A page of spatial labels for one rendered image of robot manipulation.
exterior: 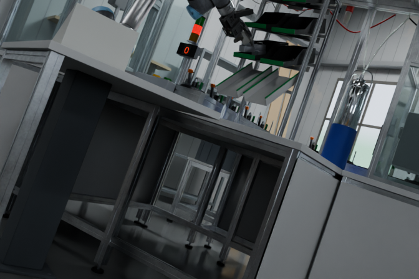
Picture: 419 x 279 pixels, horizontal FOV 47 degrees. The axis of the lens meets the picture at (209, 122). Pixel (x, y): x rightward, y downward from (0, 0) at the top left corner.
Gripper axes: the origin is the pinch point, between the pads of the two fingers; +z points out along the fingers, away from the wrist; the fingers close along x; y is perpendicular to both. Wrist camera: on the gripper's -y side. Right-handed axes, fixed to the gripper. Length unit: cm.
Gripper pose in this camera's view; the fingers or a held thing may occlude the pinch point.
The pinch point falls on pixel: (248, 41)
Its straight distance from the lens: 241.1
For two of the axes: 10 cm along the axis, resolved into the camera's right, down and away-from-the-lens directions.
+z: 4.6, 6.7, 5.8
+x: 6.0, 2.5, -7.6
